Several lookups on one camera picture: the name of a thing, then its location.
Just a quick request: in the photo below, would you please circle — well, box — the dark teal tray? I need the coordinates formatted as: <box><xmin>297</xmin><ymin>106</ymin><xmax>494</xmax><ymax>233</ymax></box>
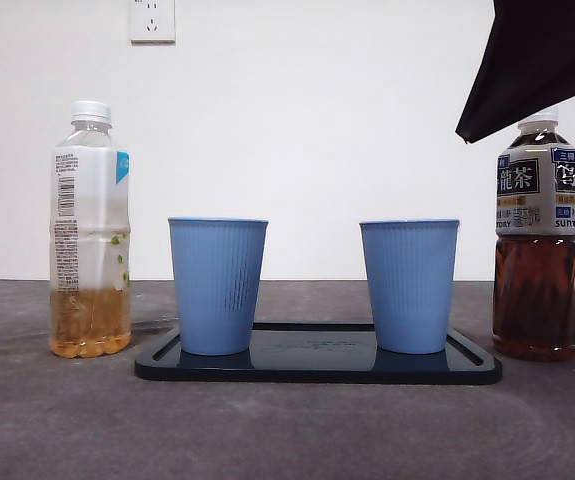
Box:
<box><xmin>133</xmin><ymin>322</ymin><xmax>504</xmax><ymax>386</ymax></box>

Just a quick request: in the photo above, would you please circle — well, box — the white wall socket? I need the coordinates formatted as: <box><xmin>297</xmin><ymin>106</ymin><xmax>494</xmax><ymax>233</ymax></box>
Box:
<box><xmin>129</xmin><ymin>0</ymin><xmax>177</xmax><ymax>46</ymax></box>

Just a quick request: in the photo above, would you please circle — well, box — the pale-label green tea bottle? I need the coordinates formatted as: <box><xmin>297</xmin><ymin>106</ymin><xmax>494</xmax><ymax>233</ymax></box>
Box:
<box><xmin>48</xmin><ymin>99</ymin><xmax>134</xmax><ymax>360</ymax></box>

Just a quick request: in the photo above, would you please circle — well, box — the blue ribbed plastic cup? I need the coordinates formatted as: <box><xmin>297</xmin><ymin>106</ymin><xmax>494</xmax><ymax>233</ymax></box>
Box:
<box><xmin>359</xmin><ymin>217</ymin><xmax>461</xmax><ymax>356</ymax></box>
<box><xmin>166</xmin><ymin>216</ymin><xmax>270</xmax><ymax>357</ymax></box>

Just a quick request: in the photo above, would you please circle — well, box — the dark oolong tea bottle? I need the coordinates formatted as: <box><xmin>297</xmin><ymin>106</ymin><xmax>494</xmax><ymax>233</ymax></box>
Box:
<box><xmin>491</xmin><ymin>105</ymin><xmax>575</xmax><ymax>363</ymax></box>

